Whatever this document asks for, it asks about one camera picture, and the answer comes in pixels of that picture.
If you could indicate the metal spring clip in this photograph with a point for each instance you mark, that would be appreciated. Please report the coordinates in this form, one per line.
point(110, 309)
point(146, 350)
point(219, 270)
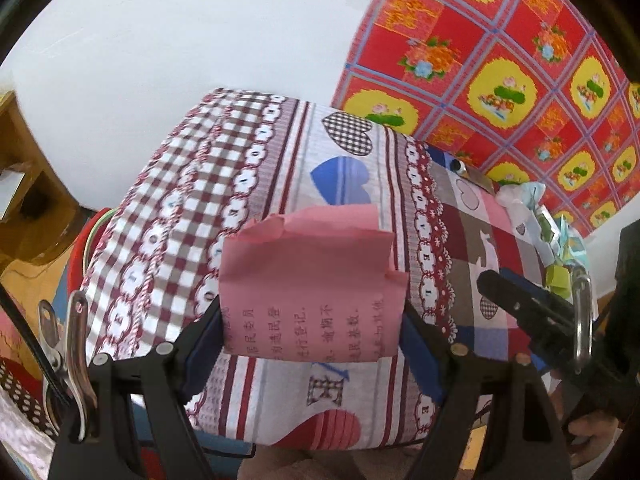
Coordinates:
point(75, 360)
point(580, 362)

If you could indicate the red perforated plastic basket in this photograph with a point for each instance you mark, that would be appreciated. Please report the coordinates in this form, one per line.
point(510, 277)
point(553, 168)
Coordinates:
point(74, 265)

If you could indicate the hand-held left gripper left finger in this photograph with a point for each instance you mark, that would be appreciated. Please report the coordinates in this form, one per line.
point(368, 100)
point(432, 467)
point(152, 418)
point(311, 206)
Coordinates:
point(202, 360)

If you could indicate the polka dot cloth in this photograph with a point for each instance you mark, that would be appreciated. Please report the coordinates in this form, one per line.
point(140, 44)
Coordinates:
point(20, 395)

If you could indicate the wooden desk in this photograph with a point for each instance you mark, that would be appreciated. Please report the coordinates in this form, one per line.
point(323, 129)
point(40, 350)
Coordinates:
point(30, 240)

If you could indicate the pale blue cloth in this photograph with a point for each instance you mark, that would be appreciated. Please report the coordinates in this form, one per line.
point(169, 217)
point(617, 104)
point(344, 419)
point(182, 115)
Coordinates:
point(520, 195)

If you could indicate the red floral wall cloth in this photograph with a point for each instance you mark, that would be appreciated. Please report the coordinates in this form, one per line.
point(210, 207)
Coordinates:
point(475, 60)

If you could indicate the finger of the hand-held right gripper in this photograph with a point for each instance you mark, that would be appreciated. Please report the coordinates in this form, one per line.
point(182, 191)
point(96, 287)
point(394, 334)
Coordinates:
point(530, 310)
point(515, 275)

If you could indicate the pink paper sheet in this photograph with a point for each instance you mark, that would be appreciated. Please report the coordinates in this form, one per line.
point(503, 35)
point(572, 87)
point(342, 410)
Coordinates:
point(310, 280)

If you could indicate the person's right hand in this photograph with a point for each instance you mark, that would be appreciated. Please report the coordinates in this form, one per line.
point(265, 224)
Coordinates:
point(592, 437)

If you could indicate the teal printed plastic bag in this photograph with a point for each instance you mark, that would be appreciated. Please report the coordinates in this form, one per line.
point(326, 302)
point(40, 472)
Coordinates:
point(565, 245)

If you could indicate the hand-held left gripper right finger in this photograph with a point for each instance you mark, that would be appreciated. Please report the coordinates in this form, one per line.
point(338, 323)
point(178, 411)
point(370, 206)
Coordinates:
point(420, 355)

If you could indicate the white paper sheet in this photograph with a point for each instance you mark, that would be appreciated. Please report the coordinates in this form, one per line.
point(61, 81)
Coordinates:
point(7, 192)

